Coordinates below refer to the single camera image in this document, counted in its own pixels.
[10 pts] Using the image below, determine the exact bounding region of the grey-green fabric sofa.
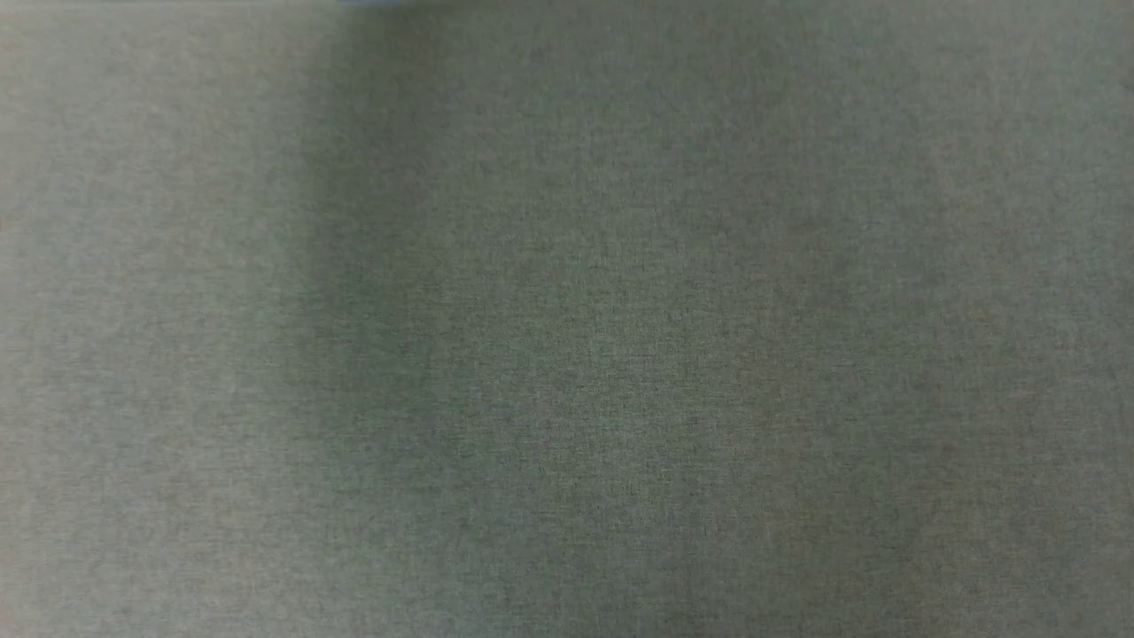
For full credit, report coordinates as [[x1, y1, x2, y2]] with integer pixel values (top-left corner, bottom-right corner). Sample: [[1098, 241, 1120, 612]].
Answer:
[[0, 0, 1134, 638]]

